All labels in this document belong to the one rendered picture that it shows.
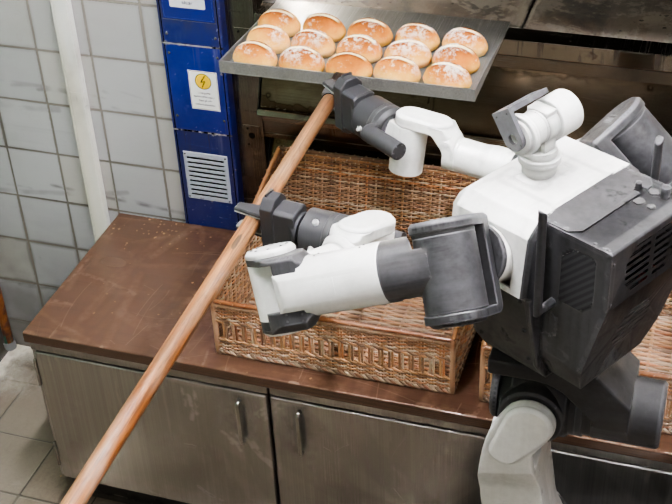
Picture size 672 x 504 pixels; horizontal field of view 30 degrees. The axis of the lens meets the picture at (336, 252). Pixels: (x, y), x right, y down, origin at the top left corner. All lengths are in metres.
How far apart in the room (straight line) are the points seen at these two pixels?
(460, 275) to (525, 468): 0.53
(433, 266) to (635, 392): 0.50
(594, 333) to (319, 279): 0.40
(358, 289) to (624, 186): 0.42
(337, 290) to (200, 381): 1.14
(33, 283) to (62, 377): 0.72
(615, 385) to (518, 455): 0.21
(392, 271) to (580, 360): 0.32
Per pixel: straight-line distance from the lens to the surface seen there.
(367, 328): 2.65
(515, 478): 2.19
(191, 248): 3.19
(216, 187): 3.19
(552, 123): 1.83
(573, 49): 2.76
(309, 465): 2.92
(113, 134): 3.28
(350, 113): 2.46
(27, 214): 3.58
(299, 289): 1.80
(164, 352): 1.90
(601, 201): 1.83
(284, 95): 2.99
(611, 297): 1.78
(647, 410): 2.08
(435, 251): 1.73
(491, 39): 2.77
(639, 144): 2.01
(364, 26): 2.73
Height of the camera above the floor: 2.40
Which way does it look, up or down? 36 degrees down
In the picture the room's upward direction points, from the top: 3 degrees counter-clockwise
